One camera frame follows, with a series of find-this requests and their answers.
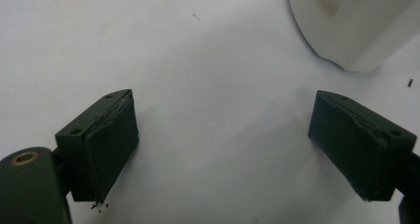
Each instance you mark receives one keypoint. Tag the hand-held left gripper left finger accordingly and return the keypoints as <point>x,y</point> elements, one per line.
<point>102,151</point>

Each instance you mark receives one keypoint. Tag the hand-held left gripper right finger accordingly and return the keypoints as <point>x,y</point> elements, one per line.
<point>356,151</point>

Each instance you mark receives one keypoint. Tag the white bottle with blue pump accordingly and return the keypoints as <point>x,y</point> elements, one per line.
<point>353,22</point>

